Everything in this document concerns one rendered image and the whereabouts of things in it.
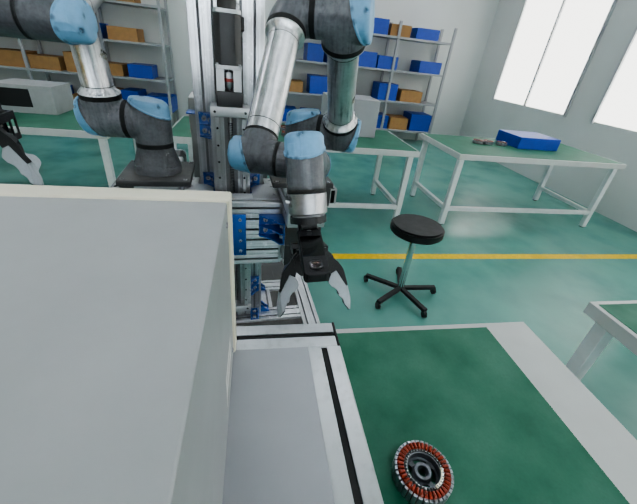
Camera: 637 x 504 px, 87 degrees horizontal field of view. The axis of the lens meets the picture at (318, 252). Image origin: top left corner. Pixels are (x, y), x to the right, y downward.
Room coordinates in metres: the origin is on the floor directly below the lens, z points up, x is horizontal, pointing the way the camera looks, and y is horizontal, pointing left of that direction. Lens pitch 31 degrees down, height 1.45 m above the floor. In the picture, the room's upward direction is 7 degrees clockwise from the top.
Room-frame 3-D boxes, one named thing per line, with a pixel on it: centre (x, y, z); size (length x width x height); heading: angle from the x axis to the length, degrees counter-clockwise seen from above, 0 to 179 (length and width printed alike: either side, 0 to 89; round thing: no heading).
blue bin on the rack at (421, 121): (7.23, -1.65, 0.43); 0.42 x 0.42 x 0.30; 12
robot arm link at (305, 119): (1.26, 0.10, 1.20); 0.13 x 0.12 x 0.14; 84
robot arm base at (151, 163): (1.12, 0.58, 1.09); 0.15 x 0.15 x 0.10
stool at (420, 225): (1.98, -0.64, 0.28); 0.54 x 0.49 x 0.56; 12
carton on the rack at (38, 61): (5.89, 4.55, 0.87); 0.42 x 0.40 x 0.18; 101
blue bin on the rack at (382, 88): (7.06, -0.90, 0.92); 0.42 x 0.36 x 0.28; 12
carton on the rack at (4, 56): (5.79, 5.01, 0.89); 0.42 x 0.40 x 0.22; 104
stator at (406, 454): (0.36, -0.25, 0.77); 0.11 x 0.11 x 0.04
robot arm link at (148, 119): (1.12, 0.59, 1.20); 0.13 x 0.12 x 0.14; 99
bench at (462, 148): (3.87, -2.05, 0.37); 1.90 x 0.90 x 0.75; 102
